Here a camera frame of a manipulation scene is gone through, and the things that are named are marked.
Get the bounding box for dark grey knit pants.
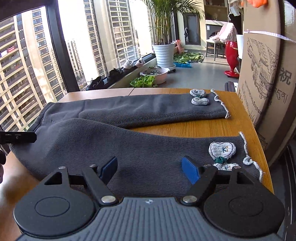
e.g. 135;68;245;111
11;90;263;197

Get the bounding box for black shoe on sill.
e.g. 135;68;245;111
85;76;104;91

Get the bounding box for black shoe near basin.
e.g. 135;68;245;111
107;68;124;83

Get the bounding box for green leafy vegetable bunch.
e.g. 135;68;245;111
129;75;158;88

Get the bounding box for pink basin with plants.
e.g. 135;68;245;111
140;67;170;85

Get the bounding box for blue bag on floor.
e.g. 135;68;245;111
174;62;192;68

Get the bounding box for large printed cardboard box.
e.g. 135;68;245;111
237;1;295;165

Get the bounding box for white shoe on sill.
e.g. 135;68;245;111
123;59;133;69

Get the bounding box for green vegetables on floor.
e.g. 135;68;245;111
174;52;205;64

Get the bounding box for pink shoe on sill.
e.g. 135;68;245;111
135;58;145;68

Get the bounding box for wooden stool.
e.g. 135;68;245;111
205;39;226;61

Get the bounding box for pink cloth on stool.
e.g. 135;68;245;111
210;22;237;44

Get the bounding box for potted palm in white pot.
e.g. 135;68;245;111
143;0;205;71

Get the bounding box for orange plush foot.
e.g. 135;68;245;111
240;0;268;8

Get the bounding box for red pedestal vase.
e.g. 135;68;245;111
224;41;239;79

